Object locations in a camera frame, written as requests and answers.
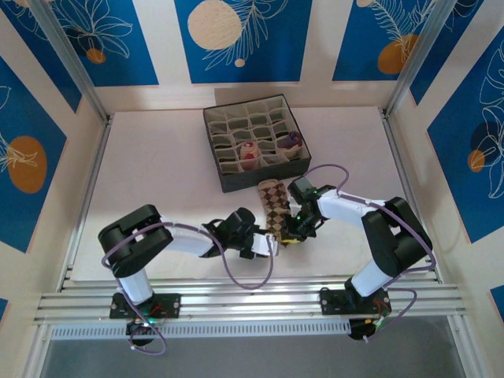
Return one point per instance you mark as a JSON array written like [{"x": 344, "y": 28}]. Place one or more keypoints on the aluminium frame post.
[
  {"x": 75, "y": 63},
  {"x": 417, "y": 51}
]

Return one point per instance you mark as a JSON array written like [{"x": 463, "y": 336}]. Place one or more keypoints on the black controller module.
[
  {"x": 358, "y": 328},
  {"x": 138, "y": 328}
]

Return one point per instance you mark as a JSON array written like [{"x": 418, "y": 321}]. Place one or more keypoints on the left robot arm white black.
[{"x": 189, "y": 242}]

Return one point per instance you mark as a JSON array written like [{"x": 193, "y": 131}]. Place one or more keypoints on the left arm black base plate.
[{"x": 169, "y": 305}]

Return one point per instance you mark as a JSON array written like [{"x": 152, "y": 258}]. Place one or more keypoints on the beige sock red toe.
[{"x": 250, "y": 155}]

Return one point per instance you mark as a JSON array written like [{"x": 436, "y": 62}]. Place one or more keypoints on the aluminium mounting rail beam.
[{"x": 252, "y": 305}]

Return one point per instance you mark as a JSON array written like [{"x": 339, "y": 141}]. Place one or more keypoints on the aluminium frame leg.
[
  {"x": 464, "y": 346},
  {"x": 37, "y": 350}
]

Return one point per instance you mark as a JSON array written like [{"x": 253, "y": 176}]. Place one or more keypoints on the aluminium table side rail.
[
  {"x": 397, "y": 157},
  {"x": 96, "y": 165}
]

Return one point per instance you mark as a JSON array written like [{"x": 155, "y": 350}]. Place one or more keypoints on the brown argyle sock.
[{"x": 273, "y": 201}]

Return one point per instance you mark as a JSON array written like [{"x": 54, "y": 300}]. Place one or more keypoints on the dark fabric sock organizer box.
[{"x": 256, "y": 181}]

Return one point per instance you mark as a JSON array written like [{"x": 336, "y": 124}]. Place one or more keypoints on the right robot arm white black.
[{"x": 386, "y": 240}]

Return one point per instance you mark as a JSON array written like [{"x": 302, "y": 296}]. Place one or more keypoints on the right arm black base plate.
[{"x": 334, "y": 303}]

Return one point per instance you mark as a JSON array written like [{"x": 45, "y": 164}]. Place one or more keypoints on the purple sock beige toe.
[{"x": 291, "y": 143}]

